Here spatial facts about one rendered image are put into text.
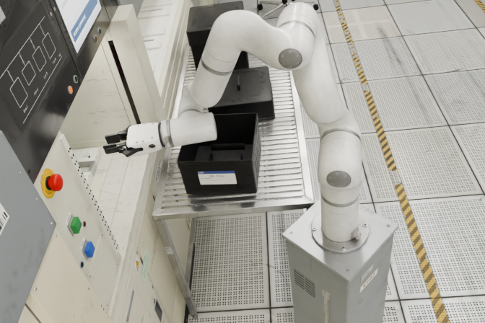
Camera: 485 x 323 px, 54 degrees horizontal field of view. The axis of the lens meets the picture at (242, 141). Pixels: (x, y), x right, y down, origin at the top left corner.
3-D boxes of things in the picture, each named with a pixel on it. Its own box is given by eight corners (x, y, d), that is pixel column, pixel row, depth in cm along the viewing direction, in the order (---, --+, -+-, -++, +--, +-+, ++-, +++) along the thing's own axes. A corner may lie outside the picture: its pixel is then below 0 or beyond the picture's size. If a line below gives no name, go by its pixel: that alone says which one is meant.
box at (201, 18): (250, 69, 243) (244, 24, 227) (195, 76, 245) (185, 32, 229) (248, 42, 265) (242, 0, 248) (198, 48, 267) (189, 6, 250)
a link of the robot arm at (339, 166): (359, 179, 150) (362, 121, 135) (359, 225, 137) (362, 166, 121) (321, 177, 153) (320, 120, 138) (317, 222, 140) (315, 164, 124)
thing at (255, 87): (275, 119, 209) (273, 94, 201) (210, 126, 211) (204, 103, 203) (271, 82, 232) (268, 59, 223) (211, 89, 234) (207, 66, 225)
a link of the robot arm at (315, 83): (325, 179, 138) (328, 143, 150) (366, 173, 133) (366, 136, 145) (261, 32, 110) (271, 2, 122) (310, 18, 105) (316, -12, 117)
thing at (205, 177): (185, 195, 181) (175, 162, 170) (197, 146, 202) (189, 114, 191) (257, 193, 177) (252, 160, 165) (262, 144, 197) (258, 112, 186)
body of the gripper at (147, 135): (168, 154, 140) (130, 161, 140) (168, 133, 148) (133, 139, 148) (162, 135, 135) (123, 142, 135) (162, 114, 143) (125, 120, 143)
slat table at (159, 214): (319, 312, 219) (314, 202, 170) (192, 319, 224) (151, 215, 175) (296, 133, 317) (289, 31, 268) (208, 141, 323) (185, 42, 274)
